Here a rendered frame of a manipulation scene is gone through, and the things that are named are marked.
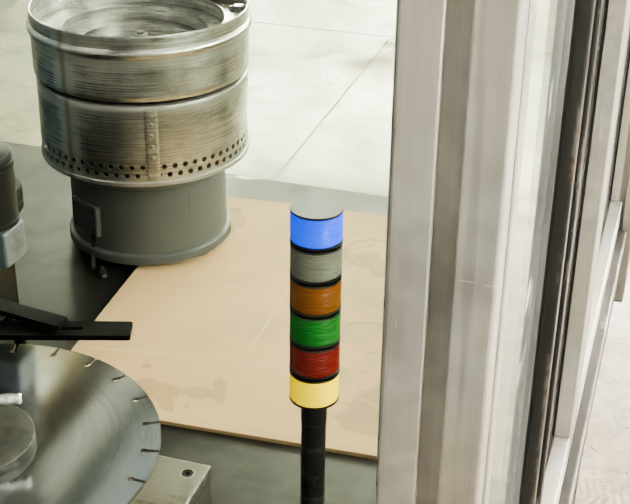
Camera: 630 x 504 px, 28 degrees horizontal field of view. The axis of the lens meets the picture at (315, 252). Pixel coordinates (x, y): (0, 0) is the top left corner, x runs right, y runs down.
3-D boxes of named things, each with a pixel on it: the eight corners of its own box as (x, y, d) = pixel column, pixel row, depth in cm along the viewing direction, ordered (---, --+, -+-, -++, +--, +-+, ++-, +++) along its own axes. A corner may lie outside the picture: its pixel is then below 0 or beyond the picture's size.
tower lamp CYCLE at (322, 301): (347, 296, 110) (348, 266, 109) (332, 321, 106) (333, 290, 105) (298, 287, 111) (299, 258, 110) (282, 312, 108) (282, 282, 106)
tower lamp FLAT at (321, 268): (348, 264, 109) (349, 233, 107) (333, 288, 105) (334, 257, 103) (299, 256, 110) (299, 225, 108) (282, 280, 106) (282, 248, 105)
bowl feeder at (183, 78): (281, 207, 198) (281, -17, 181) (209, 301, 172) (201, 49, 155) (103, 181, 205) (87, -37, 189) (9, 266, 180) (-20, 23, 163)
